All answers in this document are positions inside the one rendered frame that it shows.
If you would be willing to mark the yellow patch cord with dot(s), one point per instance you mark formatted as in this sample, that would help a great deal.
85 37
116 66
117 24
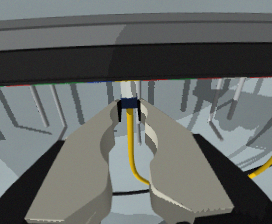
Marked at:
130 132

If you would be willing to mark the black patch cord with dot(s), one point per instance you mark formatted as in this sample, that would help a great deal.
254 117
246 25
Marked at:
147 191

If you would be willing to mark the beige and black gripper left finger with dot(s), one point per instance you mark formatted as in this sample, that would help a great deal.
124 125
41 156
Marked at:
70 183

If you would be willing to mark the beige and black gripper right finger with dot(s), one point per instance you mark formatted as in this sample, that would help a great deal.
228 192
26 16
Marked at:
191 180

